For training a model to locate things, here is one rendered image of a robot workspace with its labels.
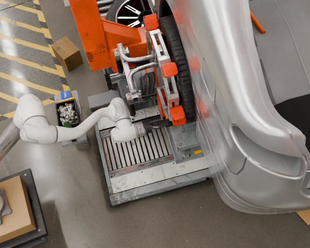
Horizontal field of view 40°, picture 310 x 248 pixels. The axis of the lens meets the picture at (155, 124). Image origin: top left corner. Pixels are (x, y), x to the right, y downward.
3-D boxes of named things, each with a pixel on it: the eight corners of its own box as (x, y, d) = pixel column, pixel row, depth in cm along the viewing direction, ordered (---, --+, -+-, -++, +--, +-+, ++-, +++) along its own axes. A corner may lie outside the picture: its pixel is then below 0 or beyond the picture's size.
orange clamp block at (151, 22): (160, 28, 251) (156, 13, 249) (146, 31, 250) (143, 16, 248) (158, 28, 258) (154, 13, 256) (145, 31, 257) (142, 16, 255)
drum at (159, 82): (171, 88, 263) (170, 74, 251) (138, 97, 262) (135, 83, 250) (165, 71, 270) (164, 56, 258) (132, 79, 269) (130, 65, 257)
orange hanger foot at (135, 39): (182, 49, 312) (181, 15, 283) (112, 67, 309) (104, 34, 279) (175, 33, 321) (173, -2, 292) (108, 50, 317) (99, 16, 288)
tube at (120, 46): (156, 60, 250) (154, 48, 241) (124, 68, 249) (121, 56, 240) (148, 39, 259) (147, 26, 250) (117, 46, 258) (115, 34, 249)
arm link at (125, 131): (137, 135, 259) (131, 115, 264) (111, 141, 258) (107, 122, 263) (138, 140, 269) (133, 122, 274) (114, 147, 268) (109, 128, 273)
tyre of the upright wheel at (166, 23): (211, 118, 294) (234, 109, 228) (178, 127, 292) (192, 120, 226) (186, 27, 297) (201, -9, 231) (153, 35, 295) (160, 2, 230)
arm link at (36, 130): (59, 135, 231) (53, 115, 238) (26, 135, 220) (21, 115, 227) (52, 149, 239) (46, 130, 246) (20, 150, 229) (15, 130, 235)
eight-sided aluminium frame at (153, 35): (181, 132, 270) (178, 80, 224) (170, 134, 269) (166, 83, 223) (158, 67, 298) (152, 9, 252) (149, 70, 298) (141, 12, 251)
